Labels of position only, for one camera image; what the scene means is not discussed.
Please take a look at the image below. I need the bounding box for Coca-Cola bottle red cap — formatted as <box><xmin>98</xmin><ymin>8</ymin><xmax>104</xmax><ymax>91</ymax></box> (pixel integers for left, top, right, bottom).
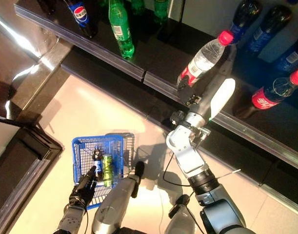
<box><xmin>233</xmin><ymin>68</ymin><xmax>298</xmax><ymax>120</ymax></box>

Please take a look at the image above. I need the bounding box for green drink can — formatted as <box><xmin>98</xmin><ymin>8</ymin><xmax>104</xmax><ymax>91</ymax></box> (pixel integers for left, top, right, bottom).
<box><xmin>101</xmin><ymin>154</ymin><xmax>115</xmax><ymax>188</ymax></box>

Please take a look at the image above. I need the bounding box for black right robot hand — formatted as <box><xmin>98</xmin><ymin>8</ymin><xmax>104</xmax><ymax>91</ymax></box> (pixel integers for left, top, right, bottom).
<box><xmin>177</xmin><ymin>75</ymin><xmax>236</xmax><ymax>122</ymax></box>

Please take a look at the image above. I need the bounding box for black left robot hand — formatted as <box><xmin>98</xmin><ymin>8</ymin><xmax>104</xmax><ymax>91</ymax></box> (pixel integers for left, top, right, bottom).
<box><xmin>69</xmin><ymin>165</ymin><xmax>101</xmax><ymax>208</ymax></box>

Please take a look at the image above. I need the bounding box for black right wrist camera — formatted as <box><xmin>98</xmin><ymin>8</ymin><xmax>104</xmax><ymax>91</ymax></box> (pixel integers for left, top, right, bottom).
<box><xmin>170</xmin><ymin>110</ymin><xmax>186</xmax><ymax>125</ymax></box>

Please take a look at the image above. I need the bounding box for silver left robot leg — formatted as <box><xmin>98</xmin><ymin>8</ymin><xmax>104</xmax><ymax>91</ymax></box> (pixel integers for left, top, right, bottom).
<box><xmin>91</xmin><ymin>161</ymin><xmax>145</xmax><ymax>234</ymax></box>

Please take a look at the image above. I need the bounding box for dark low display shelf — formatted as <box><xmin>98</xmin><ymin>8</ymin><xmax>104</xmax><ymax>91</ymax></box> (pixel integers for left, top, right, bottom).
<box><xmin>0</xmin><ymin>114</ymin><xmax>64</xmax><ymax>234</ymax></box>

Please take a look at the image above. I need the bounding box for small Pepsi cola bottle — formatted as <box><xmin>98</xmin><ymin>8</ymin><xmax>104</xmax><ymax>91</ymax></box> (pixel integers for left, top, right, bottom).
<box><xmin>92</xmin><ymin>149</ymin><xmax>104</xmax><ymax>178</ymax></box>

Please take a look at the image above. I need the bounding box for clear water bottle red label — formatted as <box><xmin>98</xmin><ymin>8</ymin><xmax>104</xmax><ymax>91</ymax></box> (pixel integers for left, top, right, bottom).
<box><xmin>177</xmin><ymin>30</ymin><xmax>235</xmax><ymax>90</ymax></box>

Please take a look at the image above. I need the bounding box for clear plastic price rail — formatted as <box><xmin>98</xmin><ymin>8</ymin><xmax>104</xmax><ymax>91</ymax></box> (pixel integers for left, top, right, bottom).
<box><xmin>143</xmin><ymin>70</ymin><xmax>298</xmax><ymax>156</ymax></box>
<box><xmin>14</xmin><ymin>4</ymin><xmax>146</xmax><ymax>82</ymax></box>
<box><xmin>259</xmin><ymin>181</ymin><xmax>298</xmax><ymax>216</ymax></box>

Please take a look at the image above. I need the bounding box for blue plastic shopping basket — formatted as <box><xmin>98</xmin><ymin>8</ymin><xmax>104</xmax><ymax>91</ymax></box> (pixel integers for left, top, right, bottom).
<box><xmin>70</xmin><ymin>132</ymin><xmax>137</xmax><ymax>211</ymax></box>

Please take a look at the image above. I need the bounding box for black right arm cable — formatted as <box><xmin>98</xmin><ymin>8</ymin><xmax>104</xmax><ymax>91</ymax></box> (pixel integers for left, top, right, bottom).
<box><xmin>159</xmin><ymin>155</ymin><xmax>207</xmax><ymax>234</ymax></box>

